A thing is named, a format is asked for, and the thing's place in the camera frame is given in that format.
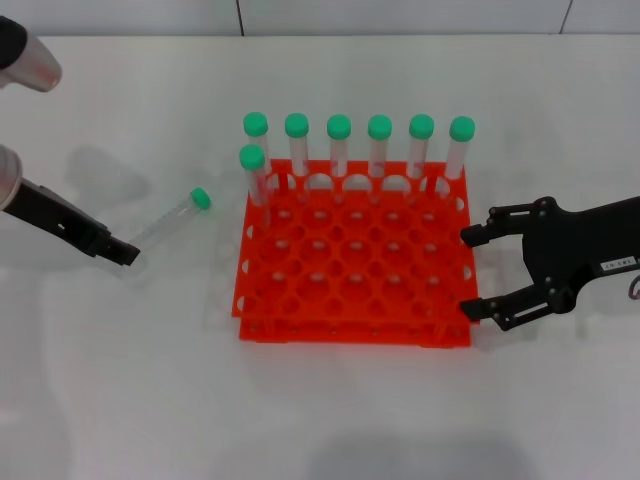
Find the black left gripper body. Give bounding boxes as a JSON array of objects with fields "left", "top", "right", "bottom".
[{"left": 3, "top": 177, "right": 111, "bottom": 260}]

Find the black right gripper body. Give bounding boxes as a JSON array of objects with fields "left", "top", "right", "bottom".
[{"left": 519, "top": 196, "right": 640, "bottom": 315}]

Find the green capped clear test tube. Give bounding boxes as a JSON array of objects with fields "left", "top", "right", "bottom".
[
  {"left": 119, "top": 186, "right": 213, "bottom": 282},
  {"left": 408, "top": 113, "right": 435, "bottom": 206},
  {"left": 367, "top": 114, "right": 393, "bottom": 206},
  {"left": 242, "top": 111, "right": 275, "bottom": 176},
  {"left": 326, "top": 113, "right": 352, "bottom": 206},
  {"left": 284, "top": 112, "right": 310, "bottom": 204},
  {"left": 444, "top": 115, "right": 476, "bottom": 201},
  {"left": 238, "top": 143, "right": 274, "bottom": 230}
]

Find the orange test tube rack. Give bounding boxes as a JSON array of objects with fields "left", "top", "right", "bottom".
[{"left": 231, "top": 158, "right": 484, "bottom": 349}]

